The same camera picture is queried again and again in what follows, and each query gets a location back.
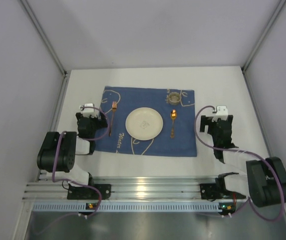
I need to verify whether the copper fork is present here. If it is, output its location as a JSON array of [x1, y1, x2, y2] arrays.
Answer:
[[108, 101, 117, 137]]

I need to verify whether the blue cloth placemat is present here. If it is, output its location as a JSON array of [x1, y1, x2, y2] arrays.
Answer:
[[96, 86, 197, 157]]

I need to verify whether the gold spoon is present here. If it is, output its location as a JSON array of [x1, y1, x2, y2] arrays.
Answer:
[[170, 109, 177, 139]]

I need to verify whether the small glass cup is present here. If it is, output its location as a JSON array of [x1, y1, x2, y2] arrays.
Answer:
[[167, 92, 181, 106]]

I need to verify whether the cream ceramic plate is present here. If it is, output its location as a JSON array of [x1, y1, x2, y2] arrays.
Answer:
[[125, 107, 163, 141]]

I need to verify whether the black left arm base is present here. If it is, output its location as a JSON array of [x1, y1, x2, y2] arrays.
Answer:
[[67, 184, 111, 200]]

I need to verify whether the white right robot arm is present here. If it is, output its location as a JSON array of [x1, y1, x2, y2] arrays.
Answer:
[[200, 115, 286, 208]]

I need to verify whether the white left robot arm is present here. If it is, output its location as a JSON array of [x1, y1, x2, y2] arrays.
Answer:
[[37, 112, 109, 187]]

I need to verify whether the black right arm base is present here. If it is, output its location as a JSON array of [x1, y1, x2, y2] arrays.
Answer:
[[199, 183, 246, 201]]

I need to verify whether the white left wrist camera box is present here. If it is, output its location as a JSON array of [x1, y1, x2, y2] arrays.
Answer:
[[79, 103, 95, 118]]

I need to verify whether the right corner frame post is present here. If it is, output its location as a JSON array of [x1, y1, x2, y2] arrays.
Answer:
[[241, 0, 286, 74]]

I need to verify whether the corner frame post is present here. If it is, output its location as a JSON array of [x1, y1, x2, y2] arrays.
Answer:
[[20, 0, 68, 76], [241, 0, 286, 74]]

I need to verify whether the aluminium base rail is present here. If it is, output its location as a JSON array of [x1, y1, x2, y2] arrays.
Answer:
[[23, 176, 215, 202]]

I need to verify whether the slotted cable duct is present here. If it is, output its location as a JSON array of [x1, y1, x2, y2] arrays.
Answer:
[[32, 201, 286, 213]]

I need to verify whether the left corner frame post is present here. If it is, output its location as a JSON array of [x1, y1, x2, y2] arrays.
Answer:
[[20, 0, 68, 76]]

